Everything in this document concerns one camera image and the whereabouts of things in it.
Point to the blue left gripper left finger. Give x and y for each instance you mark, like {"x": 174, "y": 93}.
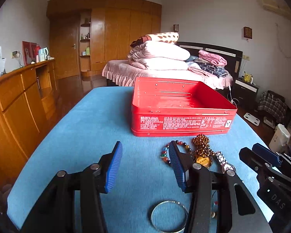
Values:
{"x": 111, "y": 166}

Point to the red thermos bottle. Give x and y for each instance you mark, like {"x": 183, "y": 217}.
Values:
{"x": 37, "y": 48}

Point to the lower pink folded quilt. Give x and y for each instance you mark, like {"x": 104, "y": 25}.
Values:
{"x": 158, "y": 63}

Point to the dark wooden headboard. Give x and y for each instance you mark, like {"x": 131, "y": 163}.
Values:
{"x": 232, "y": 56}

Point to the plaid folded clothes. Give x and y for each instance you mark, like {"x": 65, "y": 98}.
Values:
{"x": 218, "y": 71}

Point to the thin silver bangle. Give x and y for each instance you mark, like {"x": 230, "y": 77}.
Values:
{"x": 168, "y": 216}

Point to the yellow pikachu toy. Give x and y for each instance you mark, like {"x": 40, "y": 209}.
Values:
{"x": 248, "y": 78}

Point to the brown wall calendar box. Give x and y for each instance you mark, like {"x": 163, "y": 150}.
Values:
{"x": 247, "y": 32}

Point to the plaid bag on chair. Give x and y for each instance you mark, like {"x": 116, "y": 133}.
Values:
{"x": 273, "y": 105}

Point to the red picture frame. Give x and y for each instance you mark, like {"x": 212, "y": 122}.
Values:
{"x": 28, "y": 49}

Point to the dark nightstand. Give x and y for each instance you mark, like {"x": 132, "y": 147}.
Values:
{"x": 245, "y": 93}

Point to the wooden door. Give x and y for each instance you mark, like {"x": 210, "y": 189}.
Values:
{"x": 63, "y": 45}

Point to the upper pink folded quilt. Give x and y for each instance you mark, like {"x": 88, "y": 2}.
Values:
{"x": 152, "y": 49}

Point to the wooden sideboard cabinet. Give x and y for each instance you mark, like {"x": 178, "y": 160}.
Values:
{"x": 28, "y": 111}

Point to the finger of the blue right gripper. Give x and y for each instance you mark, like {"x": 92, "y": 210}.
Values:
{"x": 265, "y": 153}
{"x": 253, "y": 160}

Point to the white trash bin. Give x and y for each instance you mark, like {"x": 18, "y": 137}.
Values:
{"x": 280, "y": 139}

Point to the wooden wardrobe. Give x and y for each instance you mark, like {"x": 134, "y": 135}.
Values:
{"x": 107, "y": 28}

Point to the bed with pink cover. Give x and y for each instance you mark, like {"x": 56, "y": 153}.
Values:
{"x": 123, "y": 74}

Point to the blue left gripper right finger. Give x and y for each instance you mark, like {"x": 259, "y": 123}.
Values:
{"x": 177, "y": 159}

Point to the spotted yellow rolled blanket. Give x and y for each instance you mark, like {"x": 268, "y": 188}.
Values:
{"x": 168, "y": 37}

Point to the wall air conditioner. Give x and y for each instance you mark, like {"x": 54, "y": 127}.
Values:
{"x": 274, "y": 7}

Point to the red metal tin box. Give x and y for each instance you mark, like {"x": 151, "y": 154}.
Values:
{"x": 165, "y": 107}

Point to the white bathroom scale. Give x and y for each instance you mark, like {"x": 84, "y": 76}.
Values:
{"x": 252, "y": 119}

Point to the pink folded clothes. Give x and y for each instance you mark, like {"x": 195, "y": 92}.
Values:
{"x": 214, "y": 59}

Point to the light blue electric kettle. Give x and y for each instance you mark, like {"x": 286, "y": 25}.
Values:
{"x": 43, "y": 54}

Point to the pink folded quilt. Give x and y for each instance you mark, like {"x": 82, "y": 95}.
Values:
{"x": 152, "y": 49}
{"x": 158, "y": 63}

